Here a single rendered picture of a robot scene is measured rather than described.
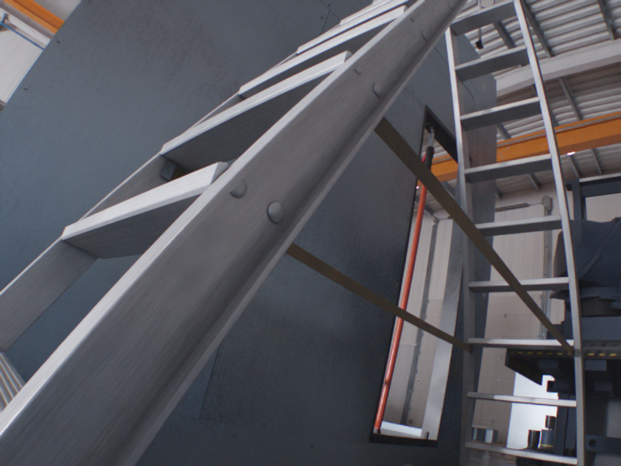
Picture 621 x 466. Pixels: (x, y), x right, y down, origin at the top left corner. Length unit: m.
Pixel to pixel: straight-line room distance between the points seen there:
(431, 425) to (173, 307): 2.12
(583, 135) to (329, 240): 8.89
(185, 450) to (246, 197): 1.06
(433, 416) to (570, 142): 8.45
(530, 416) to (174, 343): 7.55
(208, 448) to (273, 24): 1.52
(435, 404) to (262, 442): 1.15
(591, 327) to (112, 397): 2.22
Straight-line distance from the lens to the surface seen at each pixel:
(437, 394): 2.32
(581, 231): 2.37
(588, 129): 10.18
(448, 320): 2.38
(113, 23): 1.37
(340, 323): 1.60
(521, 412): 7.77
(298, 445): 1.54
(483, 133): 3.13
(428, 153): 2.39
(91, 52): 1.30
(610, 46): 9.96
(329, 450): 1.66
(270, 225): 0.31
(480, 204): 2.79
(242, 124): 0.60
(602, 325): 2.31
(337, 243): 1.61
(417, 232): 2.16
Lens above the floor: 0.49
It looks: 23 degrees up
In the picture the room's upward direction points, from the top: 14 degrees clockwise
